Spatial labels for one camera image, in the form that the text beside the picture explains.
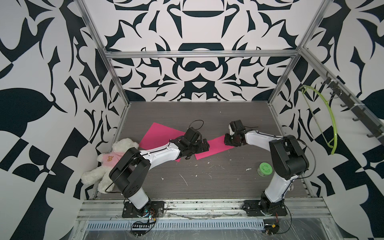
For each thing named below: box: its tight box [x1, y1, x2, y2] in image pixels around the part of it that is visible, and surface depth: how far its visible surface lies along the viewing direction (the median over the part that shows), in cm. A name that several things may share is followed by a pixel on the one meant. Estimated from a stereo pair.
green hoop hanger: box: [299, 85, 338, 155], surface depth 73 cm
